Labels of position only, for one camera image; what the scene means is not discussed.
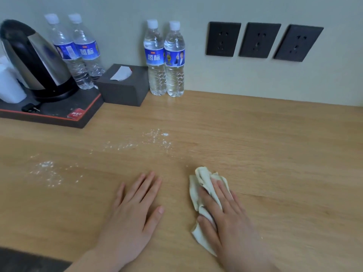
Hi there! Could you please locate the black wall socket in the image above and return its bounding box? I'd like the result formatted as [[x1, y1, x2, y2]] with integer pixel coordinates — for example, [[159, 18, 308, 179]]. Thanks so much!
[[238, 22, 282, 59], [273, 24, 324, 63], [206, 22, 242, 57]]

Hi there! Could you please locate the white cup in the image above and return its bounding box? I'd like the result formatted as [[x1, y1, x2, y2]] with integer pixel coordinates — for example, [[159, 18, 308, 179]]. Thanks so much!
[[0, 55, 28, 104]]

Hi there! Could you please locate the black kettle plug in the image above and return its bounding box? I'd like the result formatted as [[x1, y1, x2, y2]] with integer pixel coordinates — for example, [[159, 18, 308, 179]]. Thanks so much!
[[21, 103, 41, 114]]

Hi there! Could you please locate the white powder spill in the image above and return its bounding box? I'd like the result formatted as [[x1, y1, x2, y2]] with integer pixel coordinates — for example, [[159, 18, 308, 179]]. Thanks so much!
[[28, 159, 84, 188], [103, 128, 174, 153]]

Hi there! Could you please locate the cream cleaning cloth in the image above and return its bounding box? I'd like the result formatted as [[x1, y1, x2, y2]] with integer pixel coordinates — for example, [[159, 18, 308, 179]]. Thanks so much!
[[189, 166, 233, 257]]

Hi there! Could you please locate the black tray with orange edge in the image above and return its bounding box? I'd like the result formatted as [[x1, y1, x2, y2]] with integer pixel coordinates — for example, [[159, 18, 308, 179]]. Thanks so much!
[[0, 87, 105, 129]]

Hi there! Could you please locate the steel and black electric kettle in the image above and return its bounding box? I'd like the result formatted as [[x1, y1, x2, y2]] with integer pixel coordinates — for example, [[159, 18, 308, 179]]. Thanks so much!
[[0, 19, 80, 103]]

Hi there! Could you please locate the clear water bottle blue label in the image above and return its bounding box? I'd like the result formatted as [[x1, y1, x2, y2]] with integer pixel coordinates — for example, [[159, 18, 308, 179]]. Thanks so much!
[[164, 21, 185, 98], [143, 19, 167, 96], [44, 13, 94, 90], [68, 13, 105, 82]]

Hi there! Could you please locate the white tissue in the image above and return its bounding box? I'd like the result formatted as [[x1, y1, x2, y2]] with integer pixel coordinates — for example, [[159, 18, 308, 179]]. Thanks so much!
[[110, 66, 133, 82]]

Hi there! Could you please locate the person's right hand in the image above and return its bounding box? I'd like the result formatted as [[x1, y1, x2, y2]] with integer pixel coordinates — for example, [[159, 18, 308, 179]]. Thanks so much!
[[197, 178, 280, 272]]

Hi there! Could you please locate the person's left forearm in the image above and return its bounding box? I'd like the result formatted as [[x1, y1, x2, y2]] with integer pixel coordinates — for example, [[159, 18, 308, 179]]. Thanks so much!
[[64, 248, 121, 272]]

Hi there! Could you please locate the person's left hand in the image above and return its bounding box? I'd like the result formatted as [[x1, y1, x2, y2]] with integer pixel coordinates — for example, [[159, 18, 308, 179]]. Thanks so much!
[[95, 171, 165, 267]]

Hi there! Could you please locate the dark grey tissue box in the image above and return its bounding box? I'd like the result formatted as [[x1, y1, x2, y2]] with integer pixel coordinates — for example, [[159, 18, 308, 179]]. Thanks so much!
[[95, 63, 150, 107]]

